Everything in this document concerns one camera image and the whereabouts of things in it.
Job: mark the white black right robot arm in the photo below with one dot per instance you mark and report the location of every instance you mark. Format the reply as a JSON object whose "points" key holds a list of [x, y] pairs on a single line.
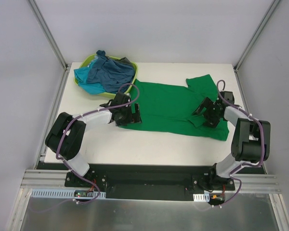
{"points": [[250, 145]]}

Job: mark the right white slotted cable duct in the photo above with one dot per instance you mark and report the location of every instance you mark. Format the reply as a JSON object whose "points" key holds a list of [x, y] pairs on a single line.
{"points": [[205, 197]]}

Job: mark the left aluminium frame post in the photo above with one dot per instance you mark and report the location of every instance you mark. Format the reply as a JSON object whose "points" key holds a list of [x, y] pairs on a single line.
{"points": [[48, 34]]}

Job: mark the aluminium frame post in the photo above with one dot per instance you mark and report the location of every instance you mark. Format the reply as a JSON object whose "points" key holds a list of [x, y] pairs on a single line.
{"points": [[257, 33], [48, 34]]}

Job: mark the green t shirt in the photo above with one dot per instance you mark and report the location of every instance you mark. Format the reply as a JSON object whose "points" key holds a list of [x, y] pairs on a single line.
{"points": [[169, 108]]}

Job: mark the white slotted cable duct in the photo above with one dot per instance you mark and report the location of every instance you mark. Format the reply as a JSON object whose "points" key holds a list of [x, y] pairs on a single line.
{"points": [[67, 194], [205, 197]]}

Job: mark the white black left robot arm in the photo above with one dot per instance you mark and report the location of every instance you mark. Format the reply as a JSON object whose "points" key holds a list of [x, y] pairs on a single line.
{"points": [[66, 134]]}

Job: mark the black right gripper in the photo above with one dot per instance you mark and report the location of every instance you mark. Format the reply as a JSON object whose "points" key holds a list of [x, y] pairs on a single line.
{"points": [[209, 111]]}

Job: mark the teal t shirt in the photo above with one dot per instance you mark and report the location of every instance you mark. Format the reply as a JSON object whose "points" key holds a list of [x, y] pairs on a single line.
{"points": [[81, 76]]}

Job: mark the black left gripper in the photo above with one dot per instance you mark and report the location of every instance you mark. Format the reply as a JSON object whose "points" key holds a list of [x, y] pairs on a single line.
{"points": [[132, 115]]}

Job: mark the dark blue t shirt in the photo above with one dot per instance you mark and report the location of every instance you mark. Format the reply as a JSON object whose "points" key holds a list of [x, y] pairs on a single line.
{"points": [[110, 73]]}

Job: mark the lime green plastic basin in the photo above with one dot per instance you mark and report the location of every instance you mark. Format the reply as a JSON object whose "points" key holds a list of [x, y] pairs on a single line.
{"points": [[106, 94]]}

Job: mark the right aluminium frame post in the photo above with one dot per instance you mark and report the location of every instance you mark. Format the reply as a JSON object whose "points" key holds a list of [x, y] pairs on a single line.
{"points": [[257, 33]]}

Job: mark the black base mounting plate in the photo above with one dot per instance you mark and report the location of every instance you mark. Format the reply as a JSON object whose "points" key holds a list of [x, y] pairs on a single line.
{"points": [[164, 193]]}

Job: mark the grey t shirt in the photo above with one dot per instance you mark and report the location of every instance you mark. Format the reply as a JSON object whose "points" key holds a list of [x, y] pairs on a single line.
{"points": [[125, 60]]}

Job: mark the left white slotted cable duct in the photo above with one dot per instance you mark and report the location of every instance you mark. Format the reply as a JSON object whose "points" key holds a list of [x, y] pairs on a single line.
{"points": [[67, 194]]}

